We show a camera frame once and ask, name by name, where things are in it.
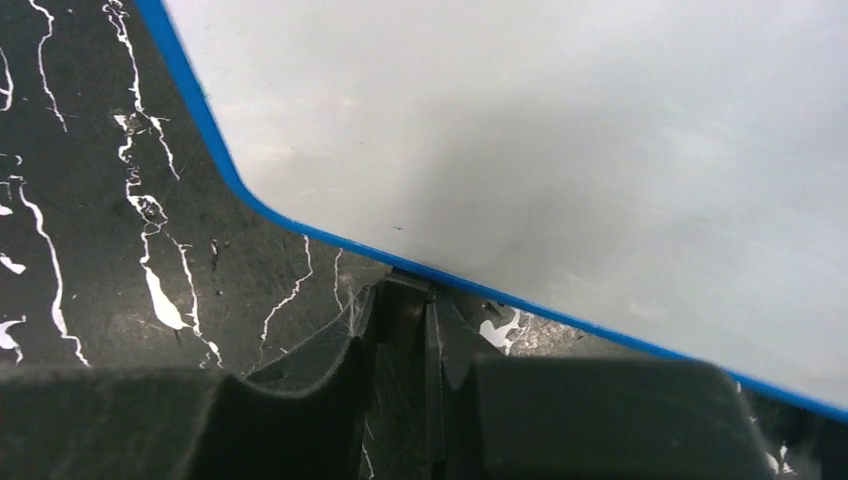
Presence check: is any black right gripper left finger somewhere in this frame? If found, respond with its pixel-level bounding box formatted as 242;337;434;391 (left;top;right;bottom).
1;287;378;479

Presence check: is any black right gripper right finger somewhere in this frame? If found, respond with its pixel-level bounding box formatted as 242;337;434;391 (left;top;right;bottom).
423;295;773;479

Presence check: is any blue framed whiteboard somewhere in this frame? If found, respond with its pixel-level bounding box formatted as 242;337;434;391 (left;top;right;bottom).
137;1;847;420

